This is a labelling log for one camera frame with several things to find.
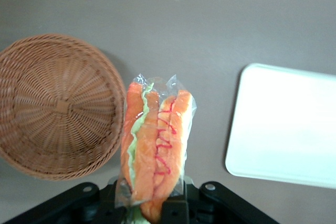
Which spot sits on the round brown wicker basket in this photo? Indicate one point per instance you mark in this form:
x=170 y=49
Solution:
x=60 y=106

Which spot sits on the toy hot dog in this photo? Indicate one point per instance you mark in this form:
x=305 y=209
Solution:
x=147 y=142

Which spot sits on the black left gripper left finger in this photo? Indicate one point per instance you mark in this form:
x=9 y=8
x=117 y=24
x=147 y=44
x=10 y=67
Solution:
x=86 y=203

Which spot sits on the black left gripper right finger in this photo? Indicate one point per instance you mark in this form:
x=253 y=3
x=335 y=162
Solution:
x=210 y=203

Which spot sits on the cream plastic tray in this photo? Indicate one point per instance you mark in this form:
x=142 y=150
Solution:
x=283 y=129

